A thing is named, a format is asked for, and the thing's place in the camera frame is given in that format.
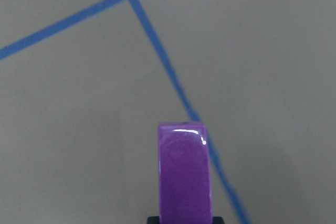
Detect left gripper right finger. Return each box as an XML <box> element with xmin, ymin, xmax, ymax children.
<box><xmin>212</xmin><ymin>216</ymin><xmax>224</xmax><ymax>224</ymax></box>

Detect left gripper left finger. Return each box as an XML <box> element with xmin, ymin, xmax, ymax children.
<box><xmin>146</xmin><ymin>216</ymin><xmax>160</xmax><ymax>224</ymax></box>

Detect purple curved toy block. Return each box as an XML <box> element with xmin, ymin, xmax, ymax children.
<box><xmin>158</xmin><ymin>122</ymin><xmax>213</xmax><ymax>223</ymax></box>

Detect blue tape grid lines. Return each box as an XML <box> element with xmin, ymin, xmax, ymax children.
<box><xmin>0</xmin><ymin>0</ymin><xmax>253</xmax><ymax>224</ymax></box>

